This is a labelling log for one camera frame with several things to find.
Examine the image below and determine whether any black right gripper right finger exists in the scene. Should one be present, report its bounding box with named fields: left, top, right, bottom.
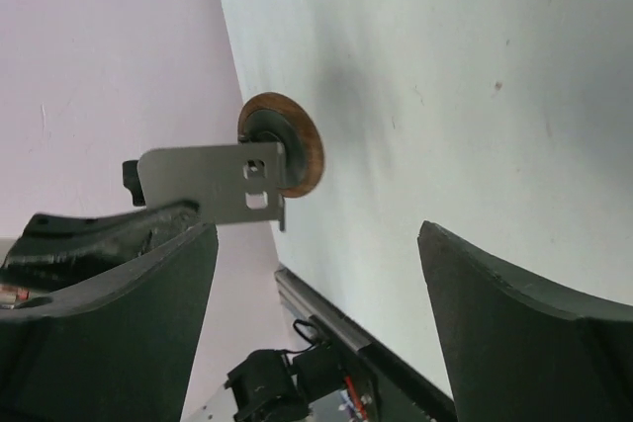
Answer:
left=417, top=221, right=632, bottom=421

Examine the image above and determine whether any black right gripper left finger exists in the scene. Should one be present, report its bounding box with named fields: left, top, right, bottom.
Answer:
left=1, top=224, right=219, bottom=421

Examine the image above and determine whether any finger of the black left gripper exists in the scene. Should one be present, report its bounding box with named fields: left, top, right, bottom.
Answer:
left=1, top=202, right=200, bottom=293

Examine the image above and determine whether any round wooden phone stand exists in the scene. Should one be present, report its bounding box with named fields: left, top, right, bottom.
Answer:
left=130, top=92, right=325, bottom=230

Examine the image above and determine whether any black stand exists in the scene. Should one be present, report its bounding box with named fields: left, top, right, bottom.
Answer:
left=122, top=160, right=145, bottom=207

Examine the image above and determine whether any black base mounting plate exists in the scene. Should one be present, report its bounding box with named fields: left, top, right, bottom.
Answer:
left=357, top=341, right=458, bottom=422

